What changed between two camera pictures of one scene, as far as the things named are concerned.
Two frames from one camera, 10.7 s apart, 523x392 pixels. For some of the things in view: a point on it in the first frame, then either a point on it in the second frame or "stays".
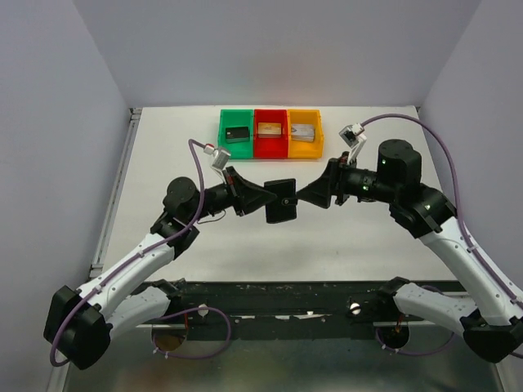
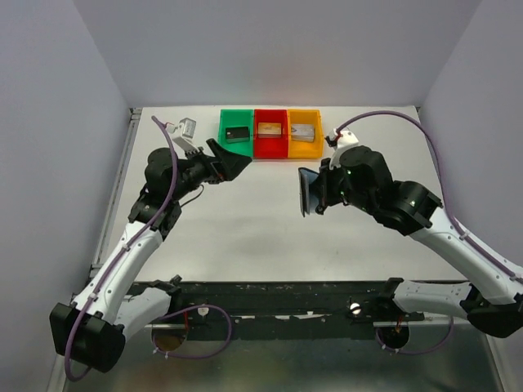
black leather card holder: [284, 207] to [308, 189]
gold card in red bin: [270, 130] stays
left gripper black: [235, 190] to [213, 162]
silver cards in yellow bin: [303, 132] stays
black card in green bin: [239, 134] stays
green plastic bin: [237, 118] stays
